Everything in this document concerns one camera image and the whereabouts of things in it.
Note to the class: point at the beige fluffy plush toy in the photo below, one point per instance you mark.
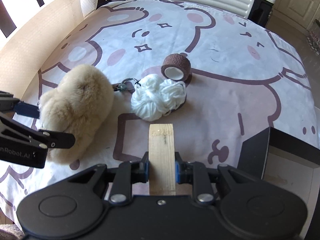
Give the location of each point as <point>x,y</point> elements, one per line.
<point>78,105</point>

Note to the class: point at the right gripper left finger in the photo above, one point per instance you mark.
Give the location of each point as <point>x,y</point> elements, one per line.
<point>124,176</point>

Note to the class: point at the brown keychain clasp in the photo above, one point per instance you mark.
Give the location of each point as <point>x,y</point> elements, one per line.
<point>127,85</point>

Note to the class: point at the cream kitchen cabinets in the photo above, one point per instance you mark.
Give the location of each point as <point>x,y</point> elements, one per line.
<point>300,14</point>

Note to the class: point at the bear print bed sheet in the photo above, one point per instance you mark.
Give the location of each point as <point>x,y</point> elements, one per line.
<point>239,78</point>

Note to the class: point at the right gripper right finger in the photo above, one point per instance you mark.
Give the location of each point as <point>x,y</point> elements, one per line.
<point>198,176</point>

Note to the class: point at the light wooden block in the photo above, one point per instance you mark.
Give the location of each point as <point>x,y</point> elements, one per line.
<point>162,181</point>

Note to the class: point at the white yarn ball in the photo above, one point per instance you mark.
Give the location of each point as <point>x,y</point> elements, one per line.
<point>155,97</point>

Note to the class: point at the brown bandage tape roll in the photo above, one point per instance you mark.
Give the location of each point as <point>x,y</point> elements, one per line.
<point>176,67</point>

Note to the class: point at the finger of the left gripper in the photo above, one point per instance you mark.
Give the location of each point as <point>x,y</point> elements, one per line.
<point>25,109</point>
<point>57,139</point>

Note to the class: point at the black storage box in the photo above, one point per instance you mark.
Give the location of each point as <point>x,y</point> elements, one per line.
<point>289,163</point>

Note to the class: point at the beige cardboard headboard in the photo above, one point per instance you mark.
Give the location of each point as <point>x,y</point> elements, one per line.
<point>29,47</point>

